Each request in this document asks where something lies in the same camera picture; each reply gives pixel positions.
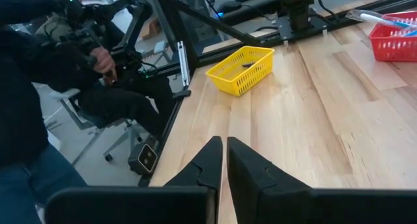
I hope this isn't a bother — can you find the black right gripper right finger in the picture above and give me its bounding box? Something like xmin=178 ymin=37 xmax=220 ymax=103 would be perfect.
xmin=226 ymin=136 xmax=417 ymax=224

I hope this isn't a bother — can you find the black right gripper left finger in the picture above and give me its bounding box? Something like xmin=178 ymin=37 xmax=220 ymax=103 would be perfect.
xmin=45 ymin=135 xmax=224 ymax=224

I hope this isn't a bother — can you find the toothbrush with green bristles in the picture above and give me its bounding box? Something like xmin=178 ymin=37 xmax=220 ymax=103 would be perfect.
xmin=345 ymin=8 xmax=417 ymax=30

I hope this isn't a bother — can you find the grey office chair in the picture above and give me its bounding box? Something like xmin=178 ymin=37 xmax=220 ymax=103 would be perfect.
xmin=44 ymin=87 xmax=146 ymax=168

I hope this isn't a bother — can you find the person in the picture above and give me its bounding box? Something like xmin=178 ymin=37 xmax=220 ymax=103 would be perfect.
xmin=0 ymin=0 xmax=98 ymax=169
xmin=34 ymin=8 xmax=175 ymax=139

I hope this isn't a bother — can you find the yellow plastic basket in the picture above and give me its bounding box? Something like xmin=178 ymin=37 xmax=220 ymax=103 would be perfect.
xmin=205 ymin=45 xmax=276 ymax=98

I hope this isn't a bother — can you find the silver aluminium bar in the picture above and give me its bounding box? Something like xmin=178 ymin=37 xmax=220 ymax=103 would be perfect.
xmin=177 ymin=40 xmax=191 ymax=88

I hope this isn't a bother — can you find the cardboard box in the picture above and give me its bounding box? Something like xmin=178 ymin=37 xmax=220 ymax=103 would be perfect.
xmin=141 ymin=17 xmax=162 ymax=40

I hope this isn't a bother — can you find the red plastic basket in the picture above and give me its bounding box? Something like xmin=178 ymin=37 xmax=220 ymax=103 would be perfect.
xmin=367 ymin=10 xmax=417 ymax=63

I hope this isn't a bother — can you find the black glowing computer mouse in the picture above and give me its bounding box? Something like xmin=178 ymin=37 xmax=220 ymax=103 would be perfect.
xmin=216 ymin=1 xmax=244 ymax=17

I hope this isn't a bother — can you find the black table-level camera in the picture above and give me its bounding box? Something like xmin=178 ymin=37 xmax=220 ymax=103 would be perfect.
xmin=127 ymin=143 xmax=159 ymax=176

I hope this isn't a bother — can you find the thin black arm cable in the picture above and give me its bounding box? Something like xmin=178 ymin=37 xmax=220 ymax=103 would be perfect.
xmin=311 ymin=0 xmax=343 ymax=23

